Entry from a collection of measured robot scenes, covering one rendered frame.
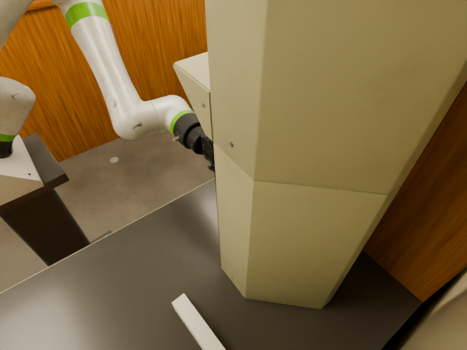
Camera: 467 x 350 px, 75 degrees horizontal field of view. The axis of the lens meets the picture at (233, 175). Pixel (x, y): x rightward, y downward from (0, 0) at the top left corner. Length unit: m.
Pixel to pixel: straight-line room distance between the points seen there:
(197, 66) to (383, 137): 0.31
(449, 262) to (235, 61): 0.67
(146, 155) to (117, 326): 1.92
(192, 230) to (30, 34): 1.79
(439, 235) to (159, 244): 0.73
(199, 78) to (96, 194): 2.06
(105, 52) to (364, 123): 0.76
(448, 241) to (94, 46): 1.01
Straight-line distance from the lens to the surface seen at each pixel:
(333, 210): 0.52
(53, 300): 0.99
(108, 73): 0.95
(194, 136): 0.83
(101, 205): 2.41
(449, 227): 0.80
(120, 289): 0.93
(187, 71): 0.52
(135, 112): 0.88
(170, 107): 0.92
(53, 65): 2.50
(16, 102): 1.20
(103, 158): 2.76
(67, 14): 1.08
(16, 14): 1.05
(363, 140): 0.41
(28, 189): 1.26
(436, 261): 0.87
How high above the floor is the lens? 1.75
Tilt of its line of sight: 47 degrees down
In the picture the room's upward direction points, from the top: straight up
